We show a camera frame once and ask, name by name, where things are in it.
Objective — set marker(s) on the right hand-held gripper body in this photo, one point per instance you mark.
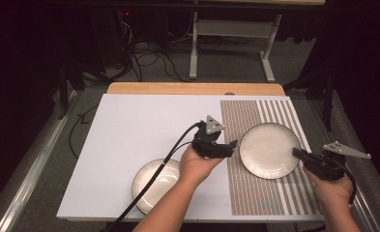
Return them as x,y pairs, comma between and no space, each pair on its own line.
324,166

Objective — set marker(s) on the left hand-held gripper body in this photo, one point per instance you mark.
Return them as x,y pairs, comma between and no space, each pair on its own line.
210,146

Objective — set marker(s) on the white plate with dark rim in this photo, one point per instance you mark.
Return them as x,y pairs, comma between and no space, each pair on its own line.
268,151
168,180

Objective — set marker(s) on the person's left hand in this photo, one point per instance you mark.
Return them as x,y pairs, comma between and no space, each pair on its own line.
194,167

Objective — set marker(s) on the person's right hand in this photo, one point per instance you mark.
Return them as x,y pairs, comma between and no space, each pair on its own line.
334,193

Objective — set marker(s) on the striped brown and white placemat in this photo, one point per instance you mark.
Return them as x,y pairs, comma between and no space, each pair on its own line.
242,193

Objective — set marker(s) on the wooden table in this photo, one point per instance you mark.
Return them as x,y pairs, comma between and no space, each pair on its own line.
194,88

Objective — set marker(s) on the black metal stand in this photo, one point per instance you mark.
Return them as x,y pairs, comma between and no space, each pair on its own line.
328,96
63,93

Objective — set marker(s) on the white board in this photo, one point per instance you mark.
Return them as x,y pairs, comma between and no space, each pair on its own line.
129,129

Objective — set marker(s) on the white-framed desk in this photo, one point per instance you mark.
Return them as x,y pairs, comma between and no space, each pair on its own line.
232,28

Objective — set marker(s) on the black device with red light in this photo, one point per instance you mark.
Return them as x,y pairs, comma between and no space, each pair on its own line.
120,35

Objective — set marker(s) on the aluminium floor rail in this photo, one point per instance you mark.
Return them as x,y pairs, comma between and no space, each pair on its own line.
363,209
33,174

